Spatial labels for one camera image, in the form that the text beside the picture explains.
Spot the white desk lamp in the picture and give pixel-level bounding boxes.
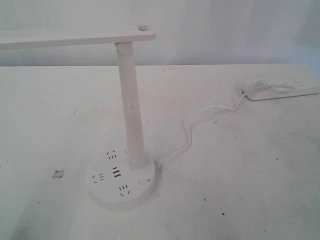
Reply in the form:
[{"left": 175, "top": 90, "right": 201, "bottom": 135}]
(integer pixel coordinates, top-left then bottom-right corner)
[{"left": 0, "top": 24, "right": 156, "bottom": 211}]

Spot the white plug on strip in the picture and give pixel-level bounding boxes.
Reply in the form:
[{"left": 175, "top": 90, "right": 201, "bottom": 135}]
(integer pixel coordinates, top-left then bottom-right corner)
[{"left": 253, "top": 80, "right": 269, "bottom": 92}]

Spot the white power strip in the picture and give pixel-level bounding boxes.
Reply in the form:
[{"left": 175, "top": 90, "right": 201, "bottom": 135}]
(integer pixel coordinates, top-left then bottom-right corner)
[{"left": 239, "top": 76, "right": 320, "bottom": 101}]

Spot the white power cable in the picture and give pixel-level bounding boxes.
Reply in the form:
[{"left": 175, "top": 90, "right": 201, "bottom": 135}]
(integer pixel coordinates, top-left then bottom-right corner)
[{"left": 154, "top": 84, "right": 296, "bottom": 168}]

